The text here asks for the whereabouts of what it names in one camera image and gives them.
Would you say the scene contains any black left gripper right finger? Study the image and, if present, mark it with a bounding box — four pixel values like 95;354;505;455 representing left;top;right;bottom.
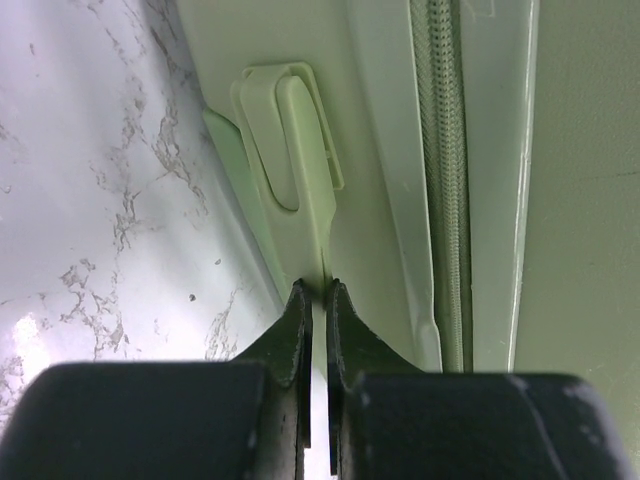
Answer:
326;281;633;479

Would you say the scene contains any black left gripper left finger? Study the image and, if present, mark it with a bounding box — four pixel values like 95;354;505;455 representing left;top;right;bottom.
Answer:
1;282;313;479

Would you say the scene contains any green hard-shell suitcase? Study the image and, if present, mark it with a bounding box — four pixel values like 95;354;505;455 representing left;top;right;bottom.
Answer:
144;0;640;401

